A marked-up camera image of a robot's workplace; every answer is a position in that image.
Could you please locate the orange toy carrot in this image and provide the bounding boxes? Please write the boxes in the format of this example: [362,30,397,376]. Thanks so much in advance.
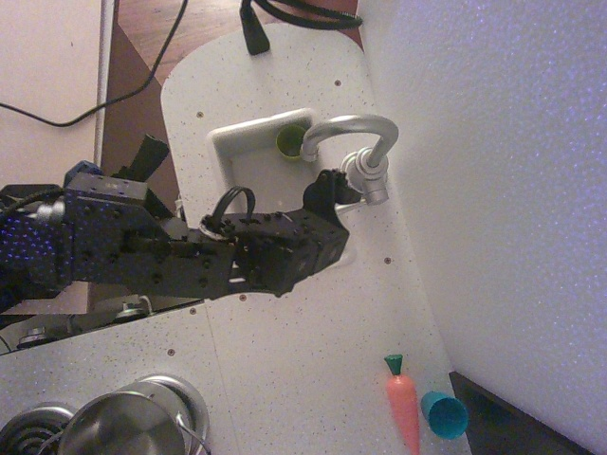
[384,355,420,455]

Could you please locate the stainless steel pot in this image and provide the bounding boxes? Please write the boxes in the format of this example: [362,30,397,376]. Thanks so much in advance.
[59,374,211,454]

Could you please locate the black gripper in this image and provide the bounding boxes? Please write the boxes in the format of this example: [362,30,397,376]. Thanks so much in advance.
[231,168,364,299]

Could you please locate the blue black clamp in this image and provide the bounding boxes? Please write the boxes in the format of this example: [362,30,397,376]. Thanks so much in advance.
[64,135,170,188]

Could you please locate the silver curved faucet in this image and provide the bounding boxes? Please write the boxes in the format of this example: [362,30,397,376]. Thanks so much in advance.
[300,114,399,206]

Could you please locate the silver stove burner ring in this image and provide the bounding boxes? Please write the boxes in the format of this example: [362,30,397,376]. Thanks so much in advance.
[133,373,211,442]

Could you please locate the green plastic cup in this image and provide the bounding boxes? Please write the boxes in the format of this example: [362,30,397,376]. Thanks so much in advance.
[276,124,306,159]

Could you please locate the silver stove knob left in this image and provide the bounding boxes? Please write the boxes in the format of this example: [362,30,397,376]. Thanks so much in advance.
[17,326,49,350]

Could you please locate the thick black braided cable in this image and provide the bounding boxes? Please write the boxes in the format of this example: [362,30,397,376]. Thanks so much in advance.
[255,0,364,30]

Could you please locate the black strap end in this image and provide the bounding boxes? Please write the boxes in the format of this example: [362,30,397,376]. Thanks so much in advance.
[240,0,271,56]

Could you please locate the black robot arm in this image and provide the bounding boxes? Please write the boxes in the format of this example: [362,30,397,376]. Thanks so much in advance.
[1,170,360,310]

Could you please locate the thin black cable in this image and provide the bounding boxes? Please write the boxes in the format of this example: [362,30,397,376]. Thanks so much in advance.
[0,0,190,128]

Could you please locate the silver stove knob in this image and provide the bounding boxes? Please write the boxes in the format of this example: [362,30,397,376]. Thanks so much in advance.
[113,296,154,323]
[17,326,49,350]

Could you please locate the white toy sink basin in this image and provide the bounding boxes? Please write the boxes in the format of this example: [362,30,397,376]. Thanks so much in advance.
[207,108,329,212]

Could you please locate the teal plastic cup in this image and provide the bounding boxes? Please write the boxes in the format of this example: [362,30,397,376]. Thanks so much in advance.
[421,391,469,440]

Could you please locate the silver stove burner coil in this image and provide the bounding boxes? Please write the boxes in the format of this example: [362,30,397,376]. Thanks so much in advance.
[1,403,75,454]

